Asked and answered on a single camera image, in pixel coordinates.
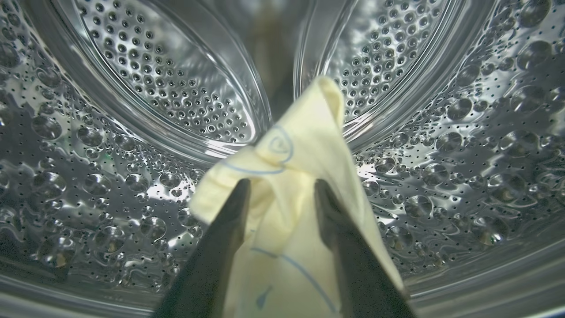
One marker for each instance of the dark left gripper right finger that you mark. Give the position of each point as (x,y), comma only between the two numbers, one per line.
(357,265)

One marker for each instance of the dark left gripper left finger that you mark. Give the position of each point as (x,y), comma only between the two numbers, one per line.
(212,265)

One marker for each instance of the cream garment blue line print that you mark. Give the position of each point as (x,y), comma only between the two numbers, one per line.
(304,150)

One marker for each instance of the white front-load washing machine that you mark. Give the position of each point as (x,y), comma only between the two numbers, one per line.
(110,176)

